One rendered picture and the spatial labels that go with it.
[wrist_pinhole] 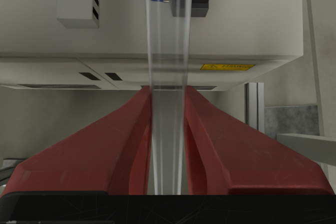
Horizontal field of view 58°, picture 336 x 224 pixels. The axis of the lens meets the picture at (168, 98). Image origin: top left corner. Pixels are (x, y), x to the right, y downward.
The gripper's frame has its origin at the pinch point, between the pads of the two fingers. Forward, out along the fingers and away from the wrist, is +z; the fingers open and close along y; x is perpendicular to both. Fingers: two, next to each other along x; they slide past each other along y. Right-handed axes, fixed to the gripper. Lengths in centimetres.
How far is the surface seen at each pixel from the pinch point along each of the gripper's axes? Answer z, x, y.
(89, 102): 76, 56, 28
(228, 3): 36.1, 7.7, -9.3
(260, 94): 52, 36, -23
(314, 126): 71, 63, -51
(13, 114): 73, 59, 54
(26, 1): 35.8, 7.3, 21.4
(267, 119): 72, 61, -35
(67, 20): 30.4, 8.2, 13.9
